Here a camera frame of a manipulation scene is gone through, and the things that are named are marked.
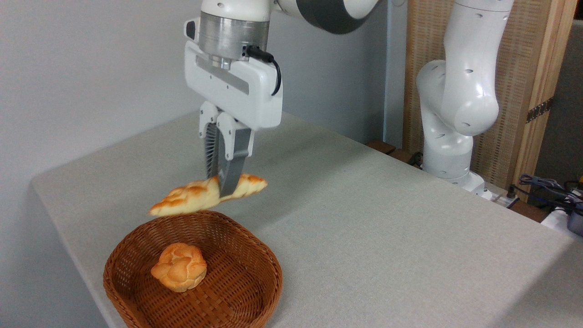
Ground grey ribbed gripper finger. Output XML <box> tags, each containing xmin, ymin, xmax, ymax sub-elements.
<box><xmin>199</xmin><ymin>101</ymin><xmax>220</xmax><ymax>179</ymax></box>
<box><xmin>217</xmin><ymin>112</ymin><xmax>255</xmax><ymax>198</ymax></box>

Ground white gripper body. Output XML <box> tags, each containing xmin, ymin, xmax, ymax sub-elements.
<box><xmin>184</xmin><ymin>40</ymin><xmax>283</xmax><ymax>131</ymax></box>

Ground long braided golden bread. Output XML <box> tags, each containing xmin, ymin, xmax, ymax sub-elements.
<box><xmin>148</xmin><ymin>174</ymin><xmax>268</xmax><ymax>216</ymax></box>

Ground round knotted golden bread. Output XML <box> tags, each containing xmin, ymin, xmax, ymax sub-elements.
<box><xmin>151</xmin><ymin>242</ymin><xmax>208</xmax><ymax>292</ymax></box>

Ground brown woven wicker basket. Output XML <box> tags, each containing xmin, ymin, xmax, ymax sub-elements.
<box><xmin>103</xmin><ymin>210</ymin><xmax>283</xmax><ymax>328</ymax></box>

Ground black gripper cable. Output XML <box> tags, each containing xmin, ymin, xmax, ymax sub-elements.
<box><xmin>246</xmin><ymin>45</ymin><xmax>282</xmax><ymax>97</ymax></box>

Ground blue grey cable bundle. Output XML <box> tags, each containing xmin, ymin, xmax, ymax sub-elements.
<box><xmin>518</xmin><ymin>173</ymin><xmax>583</xmax><ymax>215</ymax></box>

